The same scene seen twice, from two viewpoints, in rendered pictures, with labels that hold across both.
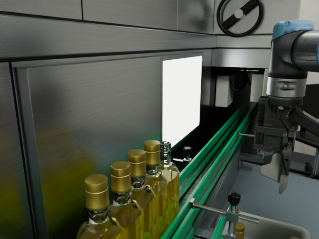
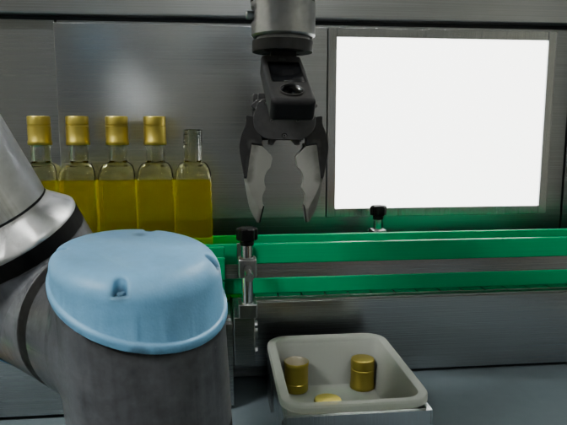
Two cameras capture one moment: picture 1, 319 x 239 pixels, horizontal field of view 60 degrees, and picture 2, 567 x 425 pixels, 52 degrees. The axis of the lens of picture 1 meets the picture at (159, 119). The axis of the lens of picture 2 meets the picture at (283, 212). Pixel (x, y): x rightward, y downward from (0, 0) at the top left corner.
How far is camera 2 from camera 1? 0.92 m
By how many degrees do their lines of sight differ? 57
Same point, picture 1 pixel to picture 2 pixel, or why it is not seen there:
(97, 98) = (152, 69)
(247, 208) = (496, 391)
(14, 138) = (52, 91)
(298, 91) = (261, 21)
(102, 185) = (31, 118)
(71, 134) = (105, 100)
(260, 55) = not seen: outside the picture
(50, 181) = not seen: hidden behind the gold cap
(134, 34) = not seen: outside the picture
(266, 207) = (544, 411)
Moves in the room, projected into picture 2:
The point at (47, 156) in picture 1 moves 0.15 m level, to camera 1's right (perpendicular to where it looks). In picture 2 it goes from (69, 112) to (91, 110)
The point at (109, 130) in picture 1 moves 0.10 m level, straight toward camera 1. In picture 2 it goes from (175, 115) to (122, 115)
